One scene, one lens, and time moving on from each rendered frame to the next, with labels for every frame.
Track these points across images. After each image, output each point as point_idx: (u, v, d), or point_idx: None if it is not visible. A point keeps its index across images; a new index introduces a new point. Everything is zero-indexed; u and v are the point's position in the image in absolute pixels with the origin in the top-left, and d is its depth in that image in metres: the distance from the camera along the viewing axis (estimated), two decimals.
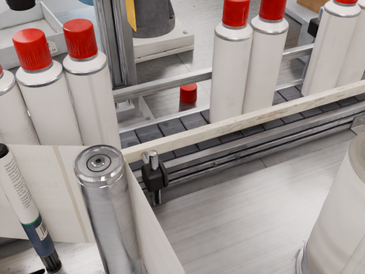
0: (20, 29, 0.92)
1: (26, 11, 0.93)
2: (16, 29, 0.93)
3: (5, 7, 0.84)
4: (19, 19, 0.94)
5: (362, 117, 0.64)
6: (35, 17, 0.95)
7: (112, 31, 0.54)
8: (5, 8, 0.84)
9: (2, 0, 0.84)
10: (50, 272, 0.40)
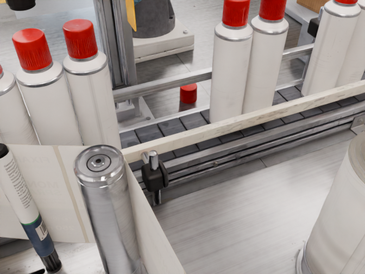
0: None
1: None
2: None
3: None
4: None
5: (362, 117, 0.64)
6: None
7: (112, 31, 0.54)
8: None
9: None
10: (50, 272, 0.40)
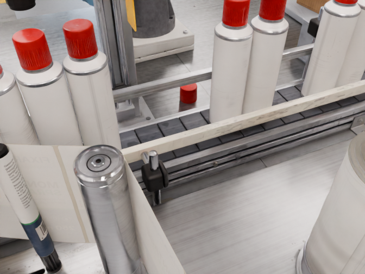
0: None
1: None
2: None
3: None
4: None
5: (362, 117, 0.64)
6: None
7: (112, 31, 0.54)
8: None
9: None
10: (50, 272, 0.40)
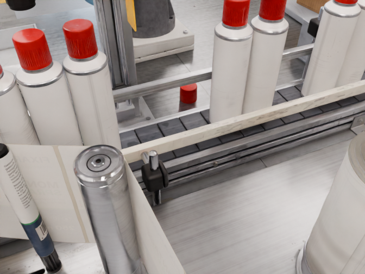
0: (8, 54, 0.83)
1: None
2: (4, 53, 0.83)
3: None
4: (9, 42, 0.84)
5: (362, 117, 0.64)
6: None
7: (112, 31, 0.54)
8: None
9: None
10: (50, 272, 0.40)
